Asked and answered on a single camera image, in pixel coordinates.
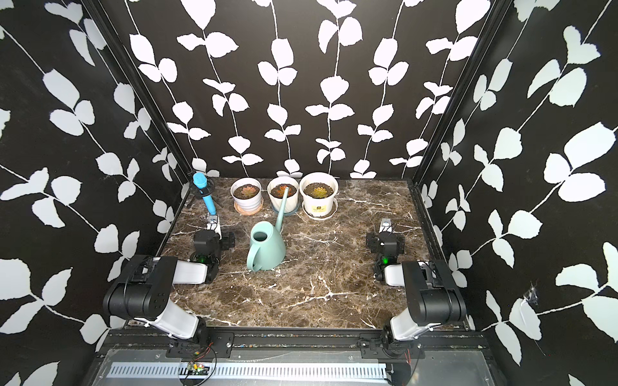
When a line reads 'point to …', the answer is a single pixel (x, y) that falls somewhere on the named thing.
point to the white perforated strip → (340, 372)
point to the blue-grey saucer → (286, 213)
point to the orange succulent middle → (282, 190)
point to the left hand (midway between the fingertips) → (217, 225)
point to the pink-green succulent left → (248, 191)
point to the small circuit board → (197, 369)
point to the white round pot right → (311, 181)
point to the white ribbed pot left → (244, 203)
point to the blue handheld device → (199, 180)
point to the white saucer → (333, 211)
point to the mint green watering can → (267, 248)
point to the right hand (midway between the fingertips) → (384, 228)
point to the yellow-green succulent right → (319, 192)
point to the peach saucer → (249, 212)
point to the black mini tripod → (199, 193)
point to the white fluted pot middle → (277, 186)
